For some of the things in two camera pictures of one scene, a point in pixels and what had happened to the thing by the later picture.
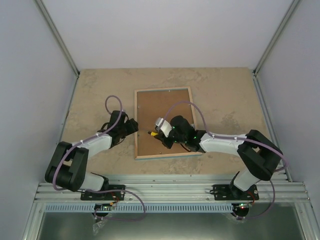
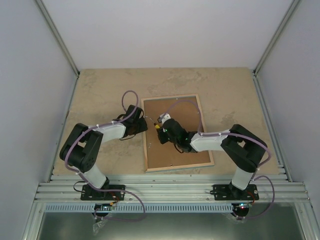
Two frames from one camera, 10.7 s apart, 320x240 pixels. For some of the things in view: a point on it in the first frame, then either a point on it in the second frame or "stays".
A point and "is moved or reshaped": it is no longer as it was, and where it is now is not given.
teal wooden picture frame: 167,155 → 144,137
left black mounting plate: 114,195 stays
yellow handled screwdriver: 152,133 is moved or reshaped
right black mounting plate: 231,192 stays
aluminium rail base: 181,188 stays
